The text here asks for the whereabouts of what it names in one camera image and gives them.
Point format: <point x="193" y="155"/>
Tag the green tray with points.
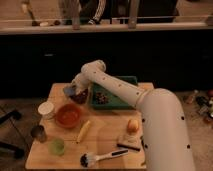
<point x="115" y="103"/>

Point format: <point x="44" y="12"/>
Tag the orange apple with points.
<point x="132" y="126"/>

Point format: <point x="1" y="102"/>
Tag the person in striped jacket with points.
<point x="90" y="11"/>

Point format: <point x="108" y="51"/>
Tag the white handled dish brush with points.
<point x="89" y="159"/>

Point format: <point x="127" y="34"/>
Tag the orange bowl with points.
<point x="68" y="116"/>

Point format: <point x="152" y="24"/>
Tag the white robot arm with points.
<point x="164" y="128"/>

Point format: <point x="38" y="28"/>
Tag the dark food in tray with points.
<point x="101" y="98"/>

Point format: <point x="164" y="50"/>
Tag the white lidded cup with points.
<point x="46" y="110"/>

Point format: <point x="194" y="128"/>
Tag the purple bowl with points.
<point x="77" y="98"/>

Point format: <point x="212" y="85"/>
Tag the metal cup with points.
<point x="38" y="133"/>

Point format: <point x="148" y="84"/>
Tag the green plastic cup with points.
<point x="57" y="147"/>

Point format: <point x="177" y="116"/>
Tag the sponge with black base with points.
<point x="129" y="141"/>

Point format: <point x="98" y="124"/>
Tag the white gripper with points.
<point x="80" y="83"/>

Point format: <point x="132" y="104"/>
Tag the wooden table board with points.
<point x="101" y="138"/>

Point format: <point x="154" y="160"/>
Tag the yellow banana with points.
<point x="83" y="131"/>

